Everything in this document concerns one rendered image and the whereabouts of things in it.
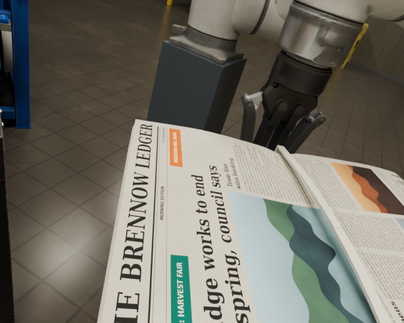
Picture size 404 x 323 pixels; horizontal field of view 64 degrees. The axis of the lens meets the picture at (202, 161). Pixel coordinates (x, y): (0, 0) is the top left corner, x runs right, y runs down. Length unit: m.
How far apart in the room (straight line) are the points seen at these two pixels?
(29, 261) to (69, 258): 0.15
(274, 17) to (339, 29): 0.56
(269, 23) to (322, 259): 0.77
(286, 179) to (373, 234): 0.10
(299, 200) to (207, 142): 0.12
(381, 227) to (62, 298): 1.27
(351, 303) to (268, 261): 0.07
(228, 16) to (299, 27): 0.53
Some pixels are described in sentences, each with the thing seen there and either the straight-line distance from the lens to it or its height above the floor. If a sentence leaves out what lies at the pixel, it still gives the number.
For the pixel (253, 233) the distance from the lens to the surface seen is 0.28.
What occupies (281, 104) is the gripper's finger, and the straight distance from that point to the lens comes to 0.46.
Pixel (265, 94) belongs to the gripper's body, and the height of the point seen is 1.11.
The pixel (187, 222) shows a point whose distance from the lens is 0.26.
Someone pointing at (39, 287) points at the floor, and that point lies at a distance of 1.51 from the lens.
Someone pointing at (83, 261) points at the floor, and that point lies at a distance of 1.57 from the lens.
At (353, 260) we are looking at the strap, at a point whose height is 1.07.
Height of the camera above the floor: 1.24
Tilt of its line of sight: 32 degrees down
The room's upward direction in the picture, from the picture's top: 19 degrees clockwise
